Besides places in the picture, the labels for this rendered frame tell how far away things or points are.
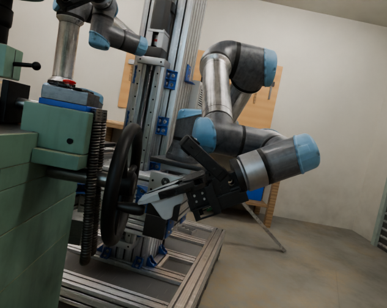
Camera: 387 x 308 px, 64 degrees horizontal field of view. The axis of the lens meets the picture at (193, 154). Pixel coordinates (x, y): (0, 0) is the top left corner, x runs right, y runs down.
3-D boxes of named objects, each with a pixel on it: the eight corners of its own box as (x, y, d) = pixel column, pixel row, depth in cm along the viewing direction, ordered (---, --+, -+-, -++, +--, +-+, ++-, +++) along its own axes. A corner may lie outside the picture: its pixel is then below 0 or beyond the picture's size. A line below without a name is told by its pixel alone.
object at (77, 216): (80, 245, 97) (84, 221, 96) (41, 239, 96) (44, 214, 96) (88, 236, 105) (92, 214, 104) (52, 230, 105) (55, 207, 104)
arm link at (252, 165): (260, 151, 58) (250, 148, 66) (236, 159, 58) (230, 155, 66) (272, 188, 58) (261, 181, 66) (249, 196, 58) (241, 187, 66)
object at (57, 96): (86, 112, 64) (90, 85, 64) (33, 101, 64) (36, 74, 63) (103, 113, 77) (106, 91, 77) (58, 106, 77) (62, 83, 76)
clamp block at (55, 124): (82, 155, 64) (88, 112, 63) (16, 143, 63) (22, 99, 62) (101, 150, 78) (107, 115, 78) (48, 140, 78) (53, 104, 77)
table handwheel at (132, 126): (152, 115, 83) (137, 211, 91) (77, 101, 82) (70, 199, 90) (129, 141, 55) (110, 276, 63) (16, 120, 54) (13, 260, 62)
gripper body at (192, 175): (192, 223, 59) (252, 202, 58) (177, 181, 58) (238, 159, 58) (191, 212, 66) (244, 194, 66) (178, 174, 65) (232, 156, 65)
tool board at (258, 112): (269, 135, 403) (283, 66, 395) (117, 106, 394) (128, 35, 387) (268, 135, 407) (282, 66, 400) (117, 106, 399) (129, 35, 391)
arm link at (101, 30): (121, 53, 112) (126, 22, 112) (92, 43, 105) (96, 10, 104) (112, 54, 118) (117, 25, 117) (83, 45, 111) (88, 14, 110)
